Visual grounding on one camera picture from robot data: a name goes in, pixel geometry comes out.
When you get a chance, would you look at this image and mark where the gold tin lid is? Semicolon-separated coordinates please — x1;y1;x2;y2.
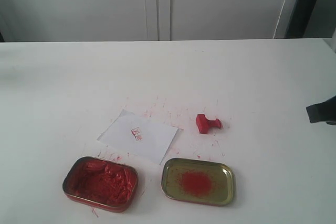
161;158;235;206

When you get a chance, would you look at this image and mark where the red stamp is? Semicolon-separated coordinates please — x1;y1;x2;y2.
196;114;222;134

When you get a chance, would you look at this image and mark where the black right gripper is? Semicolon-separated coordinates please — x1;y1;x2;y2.
306;97;336;126

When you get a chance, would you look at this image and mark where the red ink tin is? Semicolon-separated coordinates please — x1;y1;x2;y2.
62;156;139;212

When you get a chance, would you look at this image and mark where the white paper sheet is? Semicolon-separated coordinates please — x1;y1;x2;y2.
97;109;182;165

